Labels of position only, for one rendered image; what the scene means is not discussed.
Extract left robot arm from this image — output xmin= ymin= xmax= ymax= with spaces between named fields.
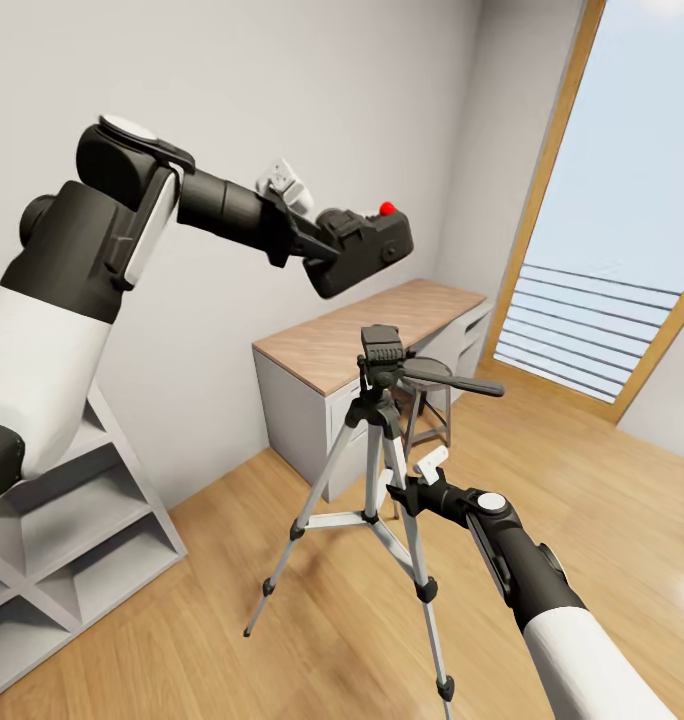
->
xmin=0 ymin=115 xmax=341 ymax=499

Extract digital camera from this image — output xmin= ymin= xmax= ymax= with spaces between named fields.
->
xmin=303 ymin=202 xmax=414 ymax=300

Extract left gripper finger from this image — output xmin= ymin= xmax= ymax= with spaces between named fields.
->
xmin=289 ymin=210 xmax=321 ymax=238
xmin=290 ymin=229 xmax=341 ymax=261

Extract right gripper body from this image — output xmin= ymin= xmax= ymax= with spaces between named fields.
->
xmin=401 ymin=467 xmax=453 ymax=519

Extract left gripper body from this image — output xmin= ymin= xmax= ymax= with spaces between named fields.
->
xmin=214 ymin=179 xmax=299 ymax=267

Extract camera tripod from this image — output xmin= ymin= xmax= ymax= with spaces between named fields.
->
xmin=243 ymin=325 xmax=505 ymax=720

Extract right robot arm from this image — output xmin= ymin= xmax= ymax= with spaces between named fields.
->
xmin=386 ymin=446 xmax=678 ymax=720

